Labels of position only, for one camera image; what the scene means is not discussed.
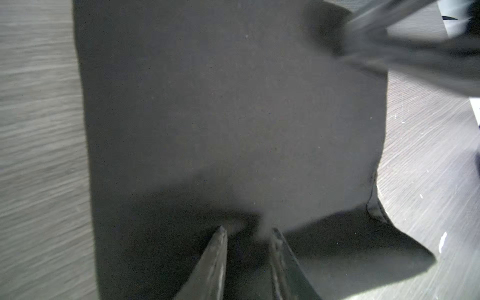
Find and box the black garment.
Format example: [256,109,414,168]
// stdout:
[73,1,436,300]

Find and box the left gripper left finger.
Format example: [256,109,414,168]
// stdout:
[174,226,228,300]

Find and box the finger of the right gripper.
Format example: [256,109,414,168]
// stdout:
[339,32,480,98]
[344,0,434,33]

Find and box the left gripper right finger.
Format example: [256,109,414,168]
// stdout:
[269,228,321,300]

